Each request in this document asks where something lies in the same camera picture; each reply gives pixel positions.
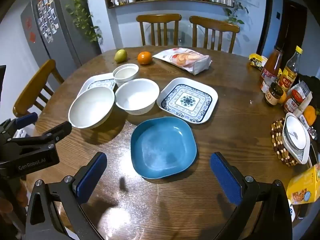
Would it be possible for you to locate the green lime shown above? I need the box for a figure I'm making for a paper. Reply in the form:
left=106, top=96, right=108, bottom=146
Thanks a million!
left=114, top=49, right=128, bottom=63

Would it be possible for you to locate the white slim box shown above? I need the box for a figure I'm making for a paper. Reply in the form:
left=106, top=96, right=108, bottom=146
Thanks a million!
left=297, top=91, right=313, bottom=117

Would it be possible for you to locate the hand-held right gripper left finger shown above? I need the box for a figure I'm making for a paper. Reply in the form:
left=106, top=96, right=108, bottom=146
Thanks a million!
left=25, top=151, right=110, bottom=240

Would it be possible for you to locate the clear plastic bag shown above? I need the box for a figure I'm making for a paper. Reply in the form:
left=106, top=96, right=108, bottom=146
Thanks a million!
left=292, top=80, right=311, bottom=98

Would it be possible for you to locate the brown sauce jar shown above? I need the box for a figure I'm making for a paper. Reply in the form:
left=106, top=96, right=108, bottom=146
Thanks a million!
left=264, top=82, right=284, bottom=106

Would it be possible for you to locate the white snack bag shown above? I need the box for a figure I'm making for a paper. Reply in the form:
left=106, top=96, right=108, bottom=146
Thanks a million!
left=152, top=47, right=212, bottom=75

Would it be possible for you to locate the orange fruit with leaf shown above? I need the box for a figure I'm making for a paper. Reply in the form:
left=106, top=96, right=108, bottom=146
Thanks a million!
left=304, top=105, right=317, bottom=127

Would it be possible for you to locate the wooden chair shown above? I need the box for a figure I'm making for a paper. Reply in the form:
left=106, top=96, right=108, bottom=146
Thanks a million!
left=136, top=14, right=182, bottom=47
left=189, top=16, right=240, bottom=53
left=12, top=59, right=65, bottom=117

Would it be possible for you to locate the blue patterned square plate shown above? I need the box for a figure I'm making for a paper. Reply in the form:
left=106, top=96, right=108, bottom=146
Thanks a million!
left=156, top=77, right=218, bottom=125
left=77, top=72, right=117, bottom=98

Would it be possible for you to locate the yellow-capped bottle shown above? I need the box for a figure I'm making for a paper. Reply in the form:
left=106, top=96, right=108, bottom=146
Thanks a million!
left=277, top=45, right=303, bottom=92

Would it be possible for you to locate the yellow snack packet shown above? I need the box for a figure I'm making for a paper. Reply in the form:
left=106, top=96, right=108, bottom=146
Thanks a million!
left=249, top=53, right=268, bottom=70

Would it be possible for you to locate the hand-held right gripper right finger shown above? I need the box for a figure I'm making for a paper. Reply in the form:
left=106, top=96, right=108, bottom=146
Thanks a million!
left=210, top=151, right=300, bottom=240

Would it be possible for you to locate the large white bowl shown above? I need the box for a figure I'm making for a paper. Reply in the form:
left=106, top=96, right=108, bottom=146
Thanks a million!
left=68, top=87, right=115, bottom=130

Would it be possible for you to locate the medium white bowl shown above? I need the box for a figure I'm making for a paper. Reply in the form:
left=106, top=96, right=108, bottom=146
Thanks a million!
left=115, top=78, right=160, bottom=116

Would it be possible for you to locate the person's left hand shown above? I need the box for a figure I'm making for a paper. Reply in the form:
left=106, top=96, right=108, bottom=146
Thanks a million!
left=0, top=177, right=28, bottom=222

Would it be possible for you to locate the red sauce bottle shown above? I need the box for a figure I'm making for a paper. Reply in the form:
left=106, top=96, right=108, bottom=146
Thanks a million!
left=260, top=45, right=284, bottom=84

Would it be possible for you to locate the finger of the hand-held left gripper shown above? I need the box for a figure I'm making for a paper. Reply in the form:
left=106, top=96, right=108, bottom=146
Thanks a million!
left=7, top=121, right=72, bottom=153
left=0, top=112, right=38, bottom=144

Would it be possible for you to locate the hanging green vine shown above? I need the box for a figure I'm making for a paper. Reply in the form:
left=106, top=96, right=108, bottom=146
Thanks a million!
left=224, top=0, right=249, bottom=25
left=56, top=0, right=103, bottom=46

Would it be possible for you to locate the white blue-marked object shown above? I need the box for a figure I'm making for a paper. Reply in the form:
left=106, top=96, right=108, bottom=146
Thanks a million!
left=287, top=199, right=297, bottom=222

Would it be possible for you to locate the yellow box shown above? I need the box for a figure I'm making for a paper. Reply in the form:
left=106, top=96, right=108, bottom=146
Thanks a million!
left=286, top=164, right=320, bottom=205

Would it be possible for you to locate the red-lidded jar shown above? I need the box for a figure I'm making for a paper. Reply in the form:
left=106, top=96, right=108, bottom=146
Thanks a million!
left=283, top=89, right=304, bottom=113

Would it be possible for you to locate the grey refrigerator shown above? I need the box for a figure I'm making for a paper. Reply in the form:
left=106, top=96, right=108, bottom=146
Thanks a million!
left=20, top=0, right=102, bottom=67

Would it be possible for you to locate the small white bowl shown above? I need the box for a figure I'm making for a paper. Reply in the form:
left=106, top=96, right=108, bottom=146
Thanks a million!
left=112, top=64, right=139, bottom=88

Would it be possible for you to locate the black bag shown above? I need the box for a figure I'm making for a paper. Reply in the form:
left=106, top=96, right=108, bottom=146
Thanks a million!
left=297, top=74, right=320, bottom=95

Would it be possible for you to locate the cluster of fridge magnets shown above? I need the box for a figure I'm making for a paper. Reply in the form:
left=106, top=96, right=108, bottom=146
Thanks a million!
left=37, top=0, right=59, bottom=43

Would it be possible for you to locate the wooden bead trivet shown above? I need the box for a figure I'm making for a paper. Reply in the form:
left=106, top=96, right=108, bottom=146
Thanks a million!
left=269, top=119, right=299, bottom=167

